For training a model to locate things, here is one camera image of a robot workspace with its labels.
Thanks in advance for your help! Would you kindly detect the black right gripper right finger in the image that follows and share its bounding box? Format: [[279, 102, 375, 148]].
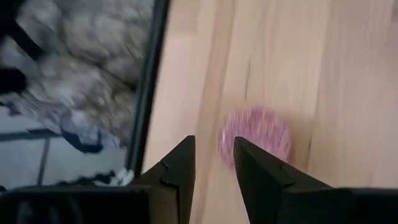
[[233, 136, 333, 224]]

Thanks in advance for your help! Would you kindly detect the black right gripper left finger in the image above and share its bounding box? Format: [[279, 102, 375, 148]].
[[132, 135, 196, 224]]

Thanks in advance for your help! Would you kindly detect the pink patterned candle tin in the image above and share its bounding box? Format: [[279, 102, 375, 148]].
[[218, 107, 292, 170]]

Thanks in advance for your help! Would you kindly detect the black aluminium table frame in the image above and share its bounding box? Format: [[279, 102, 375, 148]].
[[125, 0, 172, 180]]

